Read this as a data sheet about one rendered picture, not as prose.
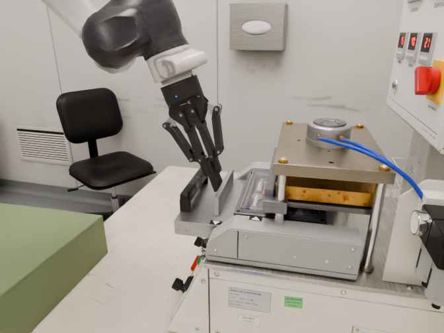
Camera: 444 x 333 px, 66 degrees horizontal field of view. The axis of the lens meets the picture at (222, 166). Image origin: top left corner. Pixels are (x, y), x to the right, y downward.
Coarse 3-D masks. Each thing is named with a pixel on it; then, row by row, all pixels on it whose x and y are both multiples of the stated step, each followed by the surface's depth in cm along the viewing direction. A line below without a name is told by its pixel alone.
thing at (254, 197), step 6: (252, 174) 77; (258, 174) 77; (264, 174) 77; (252, 180) 74; (258, 180) 74; (264, 180) 74; (252, 186) 71; (258, 186) 71; (264, 186) 71; (246, 192) 68; (252, 192) 68; (258, 192) 68; (246, 198) 66; (252, 198) 66; (258, 198) 66; (246, 204) 64; (252, 204) 64; (258, 204) 64
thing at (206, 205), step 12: (228, 180) 73; (240, 180) 82; (204, 192) 76; (216, 192) 76; (228, 192) 74; (240, 192) 76; (192, 204) 71; (204, 204) 71; (216, 204) 66; (228, 204) 71; (180, 216) 67; (192, 216) 67; (204, 216) 67; (216, 216) 67; (228, 216) 67; (180, 228) 65; (192, 228) 65; (204, 228) 64
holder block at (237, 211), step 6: (246, 180) 76; (246, 186) 73; (240, 198) 68; (240, 204) 66; (240, 210) 64; (264, 216) 62; (270, 216) 62; (288, 216) 62; (324, 216) 62; (306, 222) 60; (312, 222) 60; (318, 222) 60; (324, 222) 60
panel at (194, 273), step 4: (204, 256) 65; (204, 260) 62; (200, 264) 64; (196, 268) 74; (200, 268) 63; (192, 272) 80; (196, 272) 66; (192, 276) 68; (196, 276) 64; (192, 280) 66; (188, 284) 67; (188, 288) 66; (184, 292) 72; (184, 296) 66; (180, 300) 71; (180, 304) 67; (176, 308) 70; (172, 316) 69
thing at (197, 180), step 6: (198, 174) 75; (192, 180) 72; (198, 180) 73; (204, 180) 78; (186, 186) 70; (192, 186) 70; (198, 186) 73; (186, 192) 67; (192, 192) 69; (180, 198) 67; (186, 198) 67; (192, 198) 70; (180, 204) 68; (186, 204) 67; (180, 210) 68; (186, 210) 68
